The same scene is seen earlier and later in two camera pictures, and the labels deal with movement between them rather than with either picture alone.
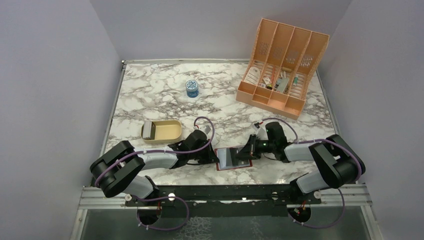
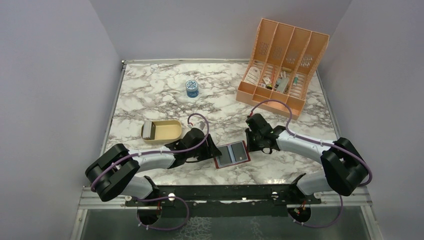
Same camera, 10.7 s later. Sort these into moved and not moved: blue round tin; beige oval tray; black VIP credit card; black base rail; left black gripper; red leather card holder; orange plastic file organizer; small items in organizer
Moved: black VIP credit card; red leather card holder
Not moved: blue round tin; small items in organizer; beige oval tray; orange plastic file organizer; black base rail; left black gripper
